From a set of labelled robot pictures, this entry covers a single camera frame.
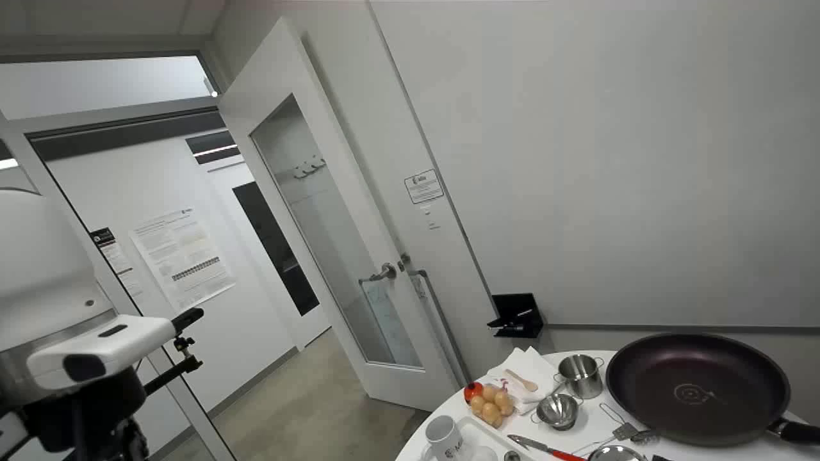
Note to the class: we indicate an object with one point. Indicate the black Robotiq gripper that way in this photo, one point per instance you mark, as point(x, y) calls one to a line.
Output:
point(80, 418)

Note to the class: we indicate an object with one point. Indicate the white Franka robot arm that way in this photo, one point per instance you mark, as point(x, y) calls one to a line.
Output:
point(43, 272)

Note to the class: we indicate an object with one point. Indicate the small steel cup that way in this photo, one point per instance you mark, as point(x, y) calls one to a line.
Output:
point(580, 376)

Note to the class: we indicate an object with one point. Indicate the white paper notice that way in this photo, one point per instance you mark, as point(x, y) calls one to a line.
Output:
point(180, 257)

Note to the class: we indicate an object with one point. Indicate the white door with dark window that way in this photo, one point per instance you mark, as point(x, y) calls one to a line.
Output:
point(272, 248)

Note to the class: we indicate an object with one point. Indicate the metal coat hooks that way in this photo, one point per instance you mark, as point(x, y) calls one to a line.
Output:
point(310, 171)

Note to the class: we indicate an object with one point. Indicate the white door with glass panel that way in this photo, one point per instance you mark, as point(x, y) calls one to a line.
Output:
point(363, 197)

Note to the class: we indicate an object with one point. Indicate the white ceramic mug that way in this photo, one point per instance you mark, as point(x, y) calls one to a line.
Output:
point(443, 434)

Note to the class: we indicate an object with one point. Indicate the steel door pull bar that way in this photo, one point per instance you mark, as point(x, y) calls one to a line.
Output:
point(439, 323)

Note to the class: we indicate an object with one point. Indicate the beige egg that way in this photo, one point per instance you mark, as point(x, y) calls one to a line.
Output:
point(480, 404)
point(491, 416)
point(507, 401)
point(493, 394)

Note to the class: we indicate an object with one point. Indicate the white paper napkins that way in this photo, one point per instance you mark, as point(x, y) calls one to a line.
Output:
point(530, 363)

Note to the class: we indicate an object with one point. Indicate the small steel bowl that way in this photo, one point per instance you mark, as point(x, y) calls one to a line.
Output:
point(557, 410)

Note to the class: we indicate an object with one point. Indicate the dark nonstick frying pan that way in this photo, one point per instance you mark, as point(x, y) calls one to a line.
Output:
point(696, 385)

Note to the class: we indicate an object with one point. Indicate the small black wall sign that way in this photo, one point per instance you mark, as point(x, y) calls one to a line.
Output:
point(103, 238)

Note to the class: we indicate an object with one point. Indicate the white wall sign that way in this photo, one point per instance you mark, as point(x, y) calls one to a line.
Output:
point(425, 188)

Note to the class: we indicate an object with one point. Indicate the black wall bracket box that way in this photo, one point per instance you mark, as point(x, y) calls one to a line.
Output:
point(516, 313)

